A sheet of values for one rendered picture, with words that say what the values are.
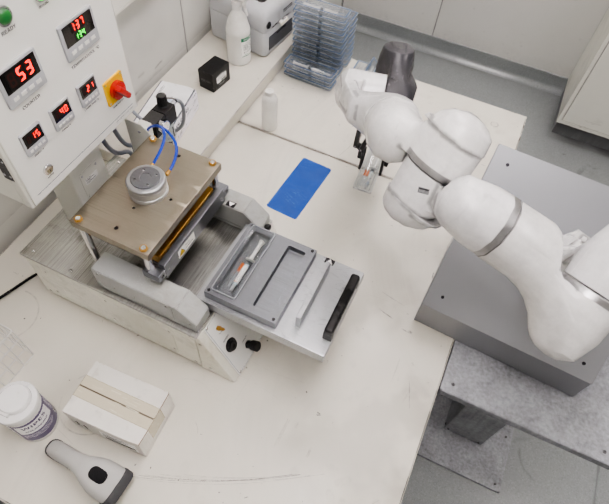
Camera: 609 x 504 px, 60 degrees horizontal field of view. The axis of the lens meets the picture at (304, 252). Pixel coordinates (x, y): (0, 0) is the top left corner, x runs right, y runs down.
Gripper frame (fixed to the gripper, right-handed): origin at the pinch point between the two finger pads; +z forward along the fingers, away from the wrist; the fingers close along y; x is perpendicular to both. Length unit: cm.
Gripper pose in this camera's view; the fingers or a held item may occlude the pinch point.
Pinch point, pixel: (372, 162)
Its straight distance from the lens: 156.7
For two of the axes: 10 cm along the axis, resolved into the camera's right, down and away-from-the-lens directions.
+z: -0.6, 5.6, 8.3
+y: 9.3, 3.3, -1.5
